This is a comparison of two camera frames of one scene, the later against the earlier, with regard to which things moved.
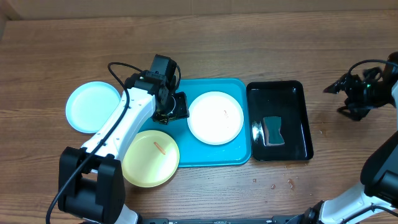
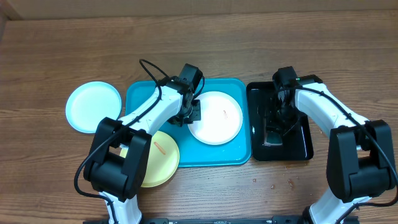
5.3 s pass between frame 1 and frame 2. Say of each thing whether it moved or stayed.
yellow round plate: stayed
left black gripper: moved
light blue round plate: stayed
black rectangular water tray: stayed
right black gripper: moved
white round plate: stayed
